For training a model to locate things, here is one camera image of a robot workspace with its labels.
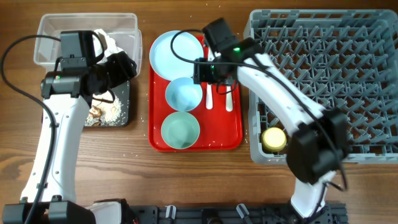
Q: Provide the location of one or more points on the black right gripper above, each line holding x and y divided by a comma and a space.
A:
200, 72

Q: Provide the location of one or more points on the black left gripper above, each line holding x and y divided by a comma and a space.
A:
124, 68

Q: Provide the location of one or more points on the white plastic fork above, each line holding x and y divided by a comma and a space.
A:
209, 96

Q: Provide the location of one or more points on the white napkin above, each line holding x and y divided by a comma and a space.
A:
109, 44

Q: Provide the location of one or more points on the white plastic spoon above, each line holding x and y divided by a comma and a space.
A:
229, 100

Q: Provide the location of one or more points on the light blue bowl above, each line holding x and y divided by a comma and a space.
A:
182, 94

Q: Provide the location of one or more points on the light blue plate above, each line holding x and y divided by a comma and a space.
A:
166, 64

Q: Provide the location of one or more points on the food scraps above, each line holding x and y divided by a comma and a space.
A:
106, 111

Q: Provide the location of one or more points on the mint green bowl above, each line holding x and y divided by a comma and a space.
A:
180, 130

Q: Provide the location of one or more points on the yellow cup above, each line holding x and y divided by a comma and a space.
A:
273, 139

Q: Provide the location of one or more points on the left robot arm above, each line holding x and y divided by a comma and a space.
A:
49, 196

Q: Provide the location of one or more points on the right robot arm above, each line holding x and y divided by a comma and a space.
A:
318, 141

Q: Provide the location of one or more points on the grey dishwasher rack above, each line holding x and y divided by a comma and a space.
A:
344, 59

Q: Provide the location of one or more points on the clear plastic bin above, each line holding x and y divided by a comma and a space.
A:
122, 27

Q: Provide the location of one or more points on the black plastic tray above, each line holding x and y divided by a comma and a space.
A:
83, 99

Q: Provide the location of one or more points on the red serving tray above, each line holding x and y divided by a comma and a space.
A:
219, 129

